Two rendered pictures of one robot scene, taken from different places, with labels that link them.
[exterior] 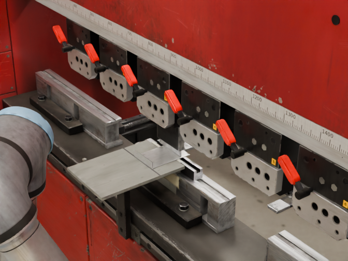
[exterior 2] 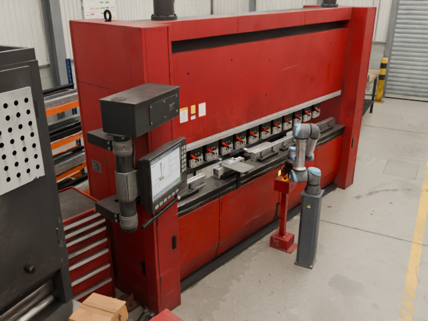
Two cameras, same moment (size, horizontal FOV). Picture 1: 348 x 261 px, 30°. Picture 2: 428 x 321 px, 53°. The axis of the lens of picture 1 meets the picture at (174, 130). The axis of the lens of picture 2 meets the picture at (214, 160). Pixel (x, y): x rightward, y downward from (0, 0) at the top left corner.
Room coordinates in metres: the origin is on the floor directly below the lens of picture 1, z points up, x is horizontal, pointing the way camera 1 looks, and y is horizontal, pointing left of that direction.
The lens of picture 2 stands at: (2.38, 3.66, 2.54)
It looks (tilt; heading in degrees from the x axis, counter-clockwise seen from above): 22 degrees down; 259
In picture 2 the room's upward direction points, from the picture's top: straight up
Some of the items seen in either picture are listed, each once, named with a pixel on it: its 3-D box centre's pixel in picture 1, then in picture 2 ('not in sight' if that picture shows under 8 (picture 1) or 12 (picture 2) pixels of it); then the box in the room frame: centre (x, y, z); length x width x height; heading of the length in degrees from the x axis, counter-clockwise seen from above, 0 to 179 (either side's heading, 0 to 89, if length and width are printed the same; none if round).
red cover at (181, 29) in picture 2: not in sight; (272, 20); (1.07, -0.37, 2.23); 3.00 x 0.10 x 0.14; 37
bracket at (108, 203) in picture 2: not in sight; (130, 202); (2.46, 1.01, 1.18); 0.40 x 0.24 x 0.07; 37
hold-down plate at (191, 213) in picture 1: (161, 196); (232, 172); (1.52, 0.03, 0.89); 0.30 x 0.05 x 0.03; 37
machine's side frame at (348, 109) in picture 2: not in sight; (328, 99); (-0.12, -1.50, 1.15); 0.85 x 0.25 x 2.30; 127
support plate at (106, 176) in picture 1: (126, 168); (237, 165); (1.50, 0.13, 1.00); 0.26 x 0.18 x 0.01; 127
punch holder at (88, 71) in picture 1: (89, 46); (193, 156); (1.93, 0.27, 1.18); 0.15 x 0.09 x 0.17; 37
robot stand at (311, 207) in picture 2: not in sight; (309, 228); (0.84, 0.34, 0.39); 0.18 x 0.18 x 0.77; 52
